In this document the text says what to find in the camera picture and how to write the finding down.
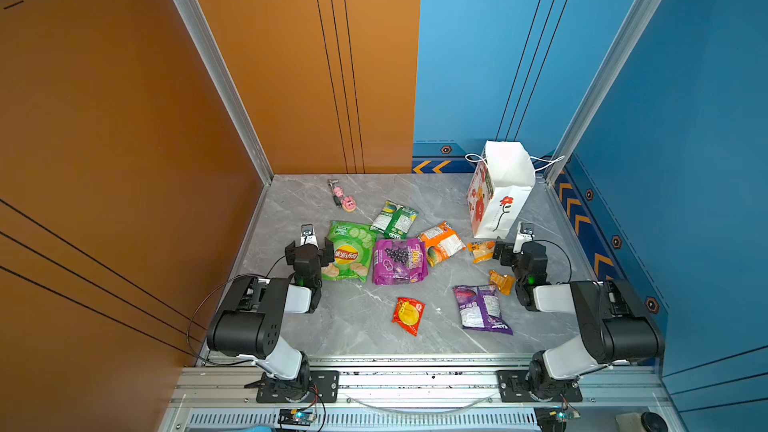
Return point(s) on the purple grape snack bag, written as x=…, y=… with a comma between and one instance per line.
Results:
x=398, y=262

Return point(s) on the small orange snack packet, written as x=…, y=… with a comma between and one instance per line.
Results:
x=481, y=251

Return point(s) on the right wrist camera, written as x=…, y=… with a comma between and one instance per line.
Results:
x=525, y=233

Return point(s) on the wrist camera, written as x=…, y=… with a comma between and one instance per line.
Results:
x=525, y=233
x=308, y=235

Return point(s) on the green twin snack pack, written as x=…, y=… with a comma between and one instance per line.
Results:
x=394, y=220

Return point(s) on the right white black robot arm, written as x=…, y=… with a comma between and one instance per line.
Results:
x=613, y=326

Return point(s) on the orange cone snack packet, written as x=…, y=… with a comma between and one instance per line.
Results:
x=503, y=283

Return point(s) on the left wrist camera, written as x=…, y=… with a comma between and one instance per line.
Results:
x=308, y=235

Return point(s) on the pink keychain toy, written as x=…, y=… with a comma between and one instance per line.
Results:
x=340, y=198

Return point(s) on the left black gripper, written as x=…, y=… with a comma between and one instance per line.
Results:
x=308, y=249

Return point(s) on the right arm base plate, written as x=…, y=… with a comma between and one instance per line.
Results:
x=518, y=386

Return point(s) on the aluminium mounting rail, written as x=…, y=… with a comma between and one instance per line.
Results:
x=418, y=393

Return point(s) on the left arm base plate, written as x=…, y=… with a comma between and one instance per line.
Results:
x=322, y=385

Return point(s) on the green Lay's chips bag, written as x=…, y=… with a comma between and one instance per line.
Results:
x=353, y=247

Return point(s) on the red yellow snack packet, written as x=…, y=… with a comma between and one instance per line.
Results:
x=408, y=314

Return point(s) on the green circuit board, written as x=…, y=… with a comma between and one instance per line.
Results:
x=296, y=418

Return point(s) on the orange snack bag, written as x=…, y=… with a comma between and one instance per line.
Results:
x=441, y=242

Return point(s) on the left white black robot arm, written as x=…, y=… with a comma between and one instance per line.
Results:
x=248, y=322

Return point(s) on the white floral paper bag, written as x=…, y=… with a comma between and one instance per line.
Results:
x=503, y=179

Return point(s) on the purple white snack bag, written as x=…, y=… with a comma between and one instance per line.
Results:
x=479, y=309

